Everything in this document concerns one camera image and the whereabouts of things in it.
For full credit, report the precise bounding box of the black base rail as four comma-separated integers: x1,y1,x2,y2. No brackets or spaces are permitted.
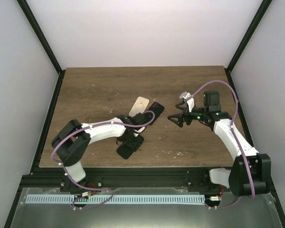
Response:
20,167,222,193

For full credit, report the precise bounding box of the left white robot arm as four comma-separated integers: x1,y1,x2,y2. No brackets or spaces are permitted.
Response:
51,111,155,192

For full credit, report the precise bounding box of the light blue slotted cable duct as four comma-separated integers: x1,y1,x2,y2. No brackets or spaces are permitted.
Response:
25,194,205,205

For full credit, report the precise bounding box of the beige cased phone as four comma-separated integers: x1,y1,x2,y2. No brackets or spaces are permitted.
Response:
129,96,149,117

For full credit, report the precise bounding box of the metal front panel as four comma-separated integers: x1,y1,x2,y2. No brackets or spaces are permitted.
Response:
6,188,282,228

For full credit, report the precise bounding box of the black frame post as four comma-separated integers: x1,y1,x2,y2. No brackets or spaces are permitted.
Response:
16,0,63,76
224,0,273,72

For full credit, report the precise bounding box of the black cased phone front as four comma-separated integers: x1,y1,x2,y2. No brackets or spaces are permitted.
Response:
116,135,144,160

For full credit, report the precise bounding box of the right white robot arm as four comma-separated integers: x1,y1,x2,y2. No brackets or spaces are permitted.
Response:
168,91,271,197

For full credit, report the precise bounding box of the left black frame post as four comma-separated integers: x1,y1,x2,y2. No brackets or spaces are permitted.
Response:
16,0,63,76

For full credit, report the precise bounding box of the black cased phone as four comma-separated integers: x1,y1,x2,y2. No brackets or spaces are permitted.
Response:
143,102,165,125
116,135,144,160

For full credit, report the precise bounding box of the right black frame post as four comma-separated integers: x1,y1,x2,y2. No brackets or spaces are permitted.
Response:
224,0,273,72

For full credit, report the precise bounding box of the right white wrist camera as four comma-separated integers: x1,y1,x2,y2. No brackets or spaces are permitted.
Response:
179,92,195,113

